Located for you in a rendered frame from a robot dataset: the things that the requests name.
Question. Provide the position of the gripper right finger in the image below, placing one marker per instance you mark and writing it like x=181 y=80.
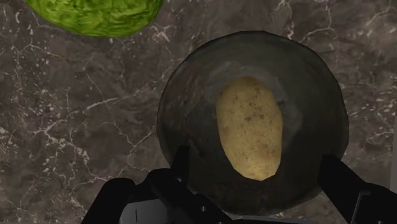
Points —
x=353 y=192

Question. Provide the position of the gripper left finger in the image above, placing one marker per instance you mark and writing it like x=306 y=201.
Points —
x=173 y=192

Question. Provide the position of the yellow-brown potato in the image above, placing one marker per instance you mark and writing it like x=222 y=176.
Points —
x=249 y=128

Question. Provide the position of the dark grey bowl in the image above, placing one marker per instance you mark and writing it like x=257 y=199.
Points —
x=248 y=56

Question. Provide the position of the green lettuce head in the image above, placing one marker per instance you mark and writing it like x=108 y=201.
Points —
x=96 y=15

